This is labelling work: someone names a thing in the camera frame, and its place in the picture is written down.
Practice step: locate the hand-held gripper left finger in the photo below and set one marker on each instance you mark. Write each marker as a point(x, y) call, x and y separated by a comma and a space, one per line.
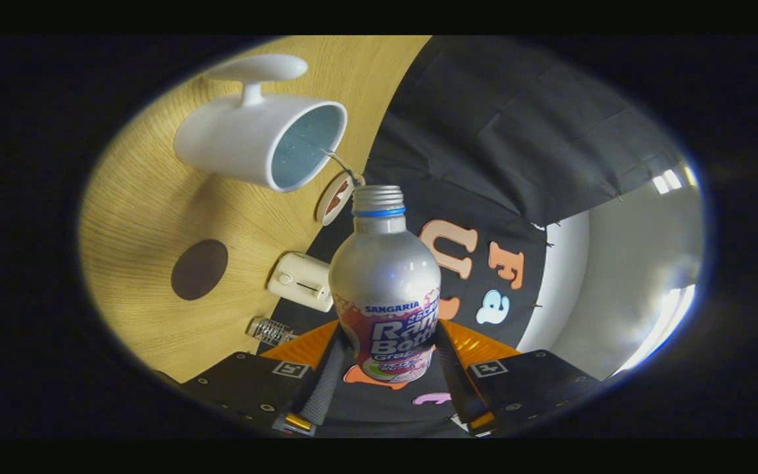
point(323, 388)

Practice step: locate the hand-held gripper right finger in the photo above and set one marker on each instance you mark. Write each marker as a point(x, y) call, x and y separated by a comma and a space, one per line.
point(453, 382)

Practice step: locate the silver juice bottle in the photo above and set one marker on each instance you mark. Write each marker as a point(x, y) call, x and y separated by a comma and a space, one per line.
point(382, 270)

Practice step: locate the dark round coaster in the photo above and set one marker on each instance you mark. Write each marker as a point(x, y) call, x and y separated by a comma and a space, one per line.
point(199, 270)

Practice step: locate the white cup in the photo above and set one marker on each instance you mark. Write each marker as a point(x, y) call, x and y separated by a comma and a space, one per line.
point(234, 141)

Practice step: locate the white toaster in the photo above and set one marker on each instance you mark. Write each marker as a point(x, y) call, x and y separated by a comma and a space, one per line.
point(300, 280)

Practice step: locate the white plate with food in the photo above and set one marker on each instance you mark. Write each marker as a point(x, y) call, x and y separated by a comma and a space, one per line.
point(334, 199)

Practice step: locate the ceiling light panel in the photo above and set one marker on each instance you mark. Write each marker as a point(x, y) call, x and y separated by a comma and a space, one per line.
point(665, 322)
point(666, 180)

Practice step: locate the wooden table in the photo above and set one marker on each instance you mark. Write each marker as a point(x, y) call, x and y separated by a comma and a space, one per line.
point(135, 217)

